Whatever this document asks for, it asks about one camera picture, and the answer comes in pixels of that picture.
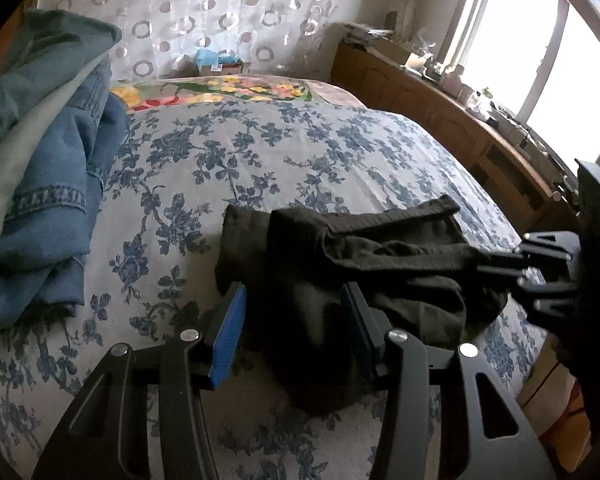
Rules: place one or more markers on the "blue denim jeans pile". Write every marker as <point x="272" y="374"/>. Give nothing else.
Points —
<point x="60" y="130"/>

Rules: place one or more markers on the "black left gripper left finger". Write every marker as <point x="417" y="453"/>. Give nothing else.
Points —
<point x="139" y="414"/>

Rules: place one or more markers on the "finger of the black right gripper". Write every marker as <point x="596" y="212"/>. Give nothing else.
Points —
<point x="554" y="255"/>
<point x="555" y="298"/>

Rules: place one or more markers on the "blue floral bed sheet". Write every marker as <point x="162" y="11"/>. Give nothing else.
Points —
<point x="156" y="243"/>

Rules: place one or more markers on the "clutter on cabinet top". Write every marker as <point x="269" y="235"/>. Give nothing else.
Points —
<point x="477" y="103"/>

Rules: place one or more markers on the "window with white frame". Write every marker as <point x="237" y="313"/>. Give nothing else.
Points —
<point x="540" y="61"/>

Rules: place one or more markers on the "circle patterned curtain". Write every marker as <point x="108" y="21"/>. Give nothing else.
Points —
<point x="160" y="38"/>

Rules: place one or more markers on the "blue item in box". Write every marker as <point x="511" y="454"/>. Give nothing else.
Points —
<point x="210" y="63"/>

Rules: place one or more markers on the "colourful floral blanket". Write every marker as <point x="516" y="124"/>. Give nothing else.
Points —
<point x="145" y="95"/>

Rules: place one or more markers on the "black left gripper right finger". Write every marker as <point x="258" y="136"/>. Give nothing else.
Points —
<point x="484" y="433"/>

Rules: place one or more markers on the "wooden sideboard cabinet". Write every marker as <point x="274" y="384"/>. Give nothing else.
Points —
<point x="525" y="197"/>

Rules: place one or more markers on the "black pants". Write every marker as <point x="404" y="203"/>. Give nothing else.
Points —
<point x="413" y="264"/>

